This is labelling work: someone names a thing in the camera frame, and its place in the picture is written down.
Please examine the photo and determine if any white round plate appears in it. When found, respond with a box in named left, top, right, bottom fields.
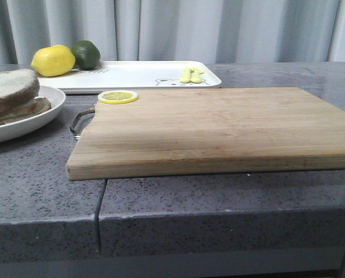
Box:
left=0, top=86, right=66, bottom=142

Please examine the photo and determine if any white bear tray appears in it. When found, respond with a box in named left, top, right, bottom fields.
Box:
left=38, top=61, right=221, bottom=94

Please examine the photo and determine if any wooden cutting board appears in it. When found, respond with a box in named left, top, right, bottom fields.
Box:
left=67, top=87, right=345, bottom=180

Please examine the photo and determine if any yellow plastic spoon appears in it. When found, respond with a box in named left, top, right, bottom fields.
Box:
left=179, top=67, right=192, bottom=83

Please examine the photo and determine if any yellow plastic fork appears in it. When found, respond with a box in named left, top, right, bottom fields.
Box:
left=190, top=67, right=204, bottom=83

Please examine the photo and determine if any yellow lemon slice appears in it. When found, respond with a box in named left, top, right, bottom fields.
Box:
left=98, top=90, right=139, bottom=104

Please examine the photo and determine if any grey curtain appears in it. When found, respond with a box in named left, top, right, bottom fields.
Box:
left=0, top=1, right=345, bottom=64

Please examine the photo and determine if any green lime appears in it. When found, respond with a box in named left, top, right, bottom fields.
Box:
left=71, top=40, right=101, bottom=70

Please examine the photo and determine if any front yellow lemon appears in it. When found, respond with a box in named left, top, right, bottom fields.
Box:
left=31, top=45, right=75, bottom=77

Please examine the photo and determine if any metal cutting board handle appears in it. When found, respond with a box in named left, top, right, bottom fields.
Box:
left=70, top=104, right=96, bottom=140

